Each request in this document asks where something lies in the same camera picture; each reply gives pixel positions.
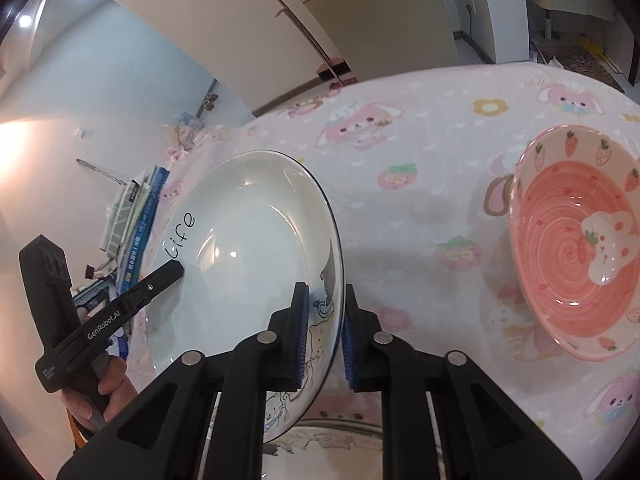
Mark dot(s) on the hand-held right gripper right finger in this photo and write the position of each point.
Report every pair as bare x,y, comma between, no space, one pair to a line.
347,355

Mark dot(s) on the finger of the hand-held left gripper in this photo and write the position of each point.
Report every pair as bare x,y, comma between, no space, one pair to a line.
155,285

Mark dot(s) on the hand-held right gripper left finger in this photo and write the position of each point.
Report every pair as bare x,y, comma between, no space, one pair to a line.
299,340

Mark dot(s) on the white cat print plate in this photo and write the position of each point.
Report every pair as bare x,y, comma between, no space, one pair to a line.
240,260

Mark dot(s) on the pink strawberry bowl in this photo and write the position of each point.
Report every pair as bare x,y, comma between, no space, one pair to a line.
560,260

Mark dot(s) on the person's left hand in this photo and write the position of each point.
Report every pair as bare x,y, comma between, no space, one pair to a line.
117,385

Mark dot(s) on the stack of books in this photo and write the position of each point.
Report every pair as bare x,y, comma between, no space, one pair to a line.
135,215

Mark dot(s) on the grey metal rod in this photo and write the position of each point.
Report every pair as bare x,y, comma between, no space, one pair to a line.
100,170

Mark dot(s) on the pink printed blanket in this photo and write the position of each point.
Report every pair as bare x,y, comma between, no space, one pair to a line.
425,210

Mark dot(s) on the pair of brown shoes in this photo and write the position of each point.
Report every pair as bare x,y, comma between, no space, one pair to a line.
207,104

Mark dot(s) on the round ceiling light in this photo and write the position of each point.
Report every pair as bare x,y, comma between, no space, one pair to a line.
24,21

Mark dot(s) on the patterned rug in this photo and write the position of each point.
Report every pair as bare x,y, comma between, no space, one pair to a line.
580,57

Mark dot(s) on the white wall socket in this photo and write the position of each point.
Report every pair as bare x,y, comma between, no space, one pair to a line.
85,133

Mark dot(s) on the white wall outlet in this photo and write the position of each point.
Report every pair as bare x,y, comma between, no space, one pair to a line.
470,4

